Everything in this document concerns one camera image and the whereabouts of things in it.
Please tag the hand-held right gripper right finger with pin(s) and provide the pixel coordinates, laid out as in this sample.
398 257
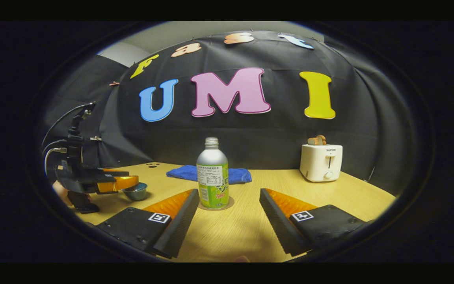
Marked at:
280 225

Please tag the teal white teacup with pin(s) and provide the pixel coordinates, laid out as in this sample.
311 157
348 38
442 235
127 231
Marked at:
136 194

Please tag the blue towel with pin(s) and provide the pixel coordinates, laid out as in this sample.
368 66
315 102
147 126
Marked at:
181 172

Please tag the teal teacup lid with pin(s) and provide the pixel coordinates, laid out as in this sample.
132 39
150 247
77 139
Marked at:
141 185

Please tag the bread slice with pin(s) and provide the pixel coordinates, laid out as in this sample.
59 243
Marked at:
317 140

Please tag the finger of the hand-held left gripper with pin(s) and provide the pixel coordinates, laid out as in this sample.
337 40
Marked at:
120 183
114 173

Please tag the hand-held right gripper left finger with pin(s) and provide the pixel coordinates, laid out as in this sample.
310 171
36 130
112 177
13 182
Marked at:
177 225

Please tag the black backdrop cloth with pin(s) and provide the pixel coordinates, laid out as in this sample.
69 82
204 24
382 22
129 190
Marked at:
250 134

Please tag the round brown coaster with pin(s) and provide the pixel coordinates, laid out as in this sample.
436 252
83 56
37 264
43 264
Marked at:
231 203

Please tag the silver green water bottle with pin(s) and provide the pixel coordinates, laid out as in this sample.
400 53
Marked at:
212 157

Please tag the white toaster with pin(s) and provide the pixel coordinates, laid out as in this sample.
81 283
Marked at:
313 165

